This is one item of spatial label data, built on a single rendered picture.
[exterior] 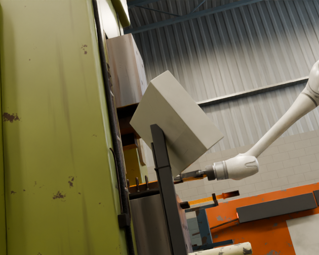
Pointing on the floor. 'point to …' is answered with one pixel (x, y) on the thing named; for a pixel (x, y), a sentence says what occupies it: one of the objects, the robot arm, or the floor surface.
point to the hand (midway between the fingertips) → (173, 179)
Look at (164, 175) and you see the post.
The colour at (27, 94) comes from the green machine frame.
